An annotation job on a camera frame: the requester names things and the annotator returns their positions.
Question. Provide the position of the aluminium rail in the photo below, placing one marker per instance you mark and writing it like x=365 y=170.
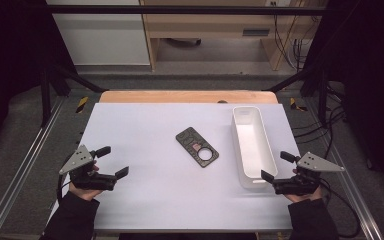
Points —
x=16 y=180
x=356 y=200

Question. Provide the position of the white table mat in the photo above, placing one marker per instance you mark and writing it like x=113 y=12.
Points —
x=153 y=193

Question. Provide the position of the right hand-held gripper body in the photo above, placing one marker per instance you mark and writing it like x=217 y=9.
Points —
x=296 y=186

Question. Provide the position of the black horizontal frame bar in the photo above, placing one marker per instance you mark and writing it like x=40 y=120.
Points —
x=180 y=9

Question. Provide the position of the white oblong plastic bin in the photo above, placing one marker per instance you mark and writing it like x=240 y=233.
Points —
x=255 y=146

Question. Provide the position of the dark card with hole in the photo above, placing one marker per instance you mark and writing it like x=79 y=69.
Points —
x=193 y=140

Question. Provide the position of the wooden table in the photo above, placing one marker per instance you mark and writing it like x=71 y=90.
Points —
x=180 y=96

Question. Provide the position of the person's right hand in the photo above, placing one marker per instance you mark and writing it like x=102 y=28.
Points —
x=301 y=198

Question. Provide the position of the black frame strut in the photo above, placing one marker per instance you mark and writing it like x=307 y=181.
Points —
x=46 y=100
x=322 y=96

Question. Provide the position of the grey desk label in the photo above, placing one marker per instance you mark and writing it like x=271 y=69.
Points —
x=255 y=32

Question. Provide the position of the white cabinet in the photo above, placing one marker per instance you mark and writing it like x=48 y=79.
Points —
x=103 y=36

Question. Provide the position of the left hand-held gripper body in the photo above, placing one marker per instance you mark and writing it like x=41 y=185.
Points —
x=90 y=181

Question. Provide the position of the dark curtain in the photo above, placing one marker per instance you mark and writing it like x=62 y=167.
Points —
x=10 y=60
x=370 y=83

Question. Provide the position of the light wooden desk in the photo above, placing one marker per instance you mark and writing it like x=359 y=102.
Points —
x=210 y=26

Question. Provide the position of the person's left hand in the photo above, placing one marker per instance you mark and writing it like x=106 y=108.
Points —
x=85 y=195

